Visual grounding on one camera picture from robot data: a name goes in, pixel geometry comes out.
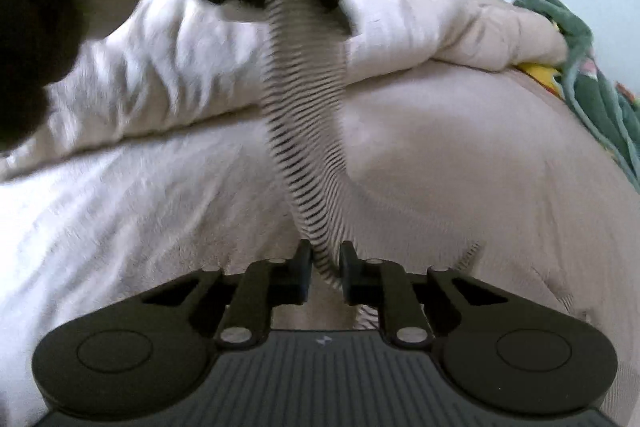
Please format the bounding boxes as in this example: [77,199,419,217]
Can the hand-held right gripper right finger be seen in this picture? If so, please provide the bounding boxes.
[339,241,502,349]

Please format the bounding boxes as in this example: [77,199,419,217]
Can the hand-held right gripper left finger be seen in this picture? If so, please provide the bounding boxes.
[142,240,313,349]

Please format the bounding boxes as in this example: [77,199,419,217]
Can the grey striped tank top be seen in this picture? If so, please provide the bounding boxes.
[212,0,485,329]

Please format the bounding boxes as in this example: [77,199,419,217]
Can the beige rolled duvet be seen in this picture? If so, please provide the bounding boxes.
[0,0,568,180]

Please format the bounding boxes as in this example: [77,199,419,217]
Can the beige bed blanket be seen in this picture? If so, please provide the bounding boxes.
[0,61,640,427]

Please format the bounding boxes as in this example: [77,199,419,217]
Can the yellow cartoon print pillow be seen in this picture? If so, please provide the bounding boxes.
[519,62,568,100]

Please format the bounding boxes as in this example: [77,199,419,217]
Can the green towel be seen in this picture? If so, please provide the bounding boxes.
[514,0,640,194]

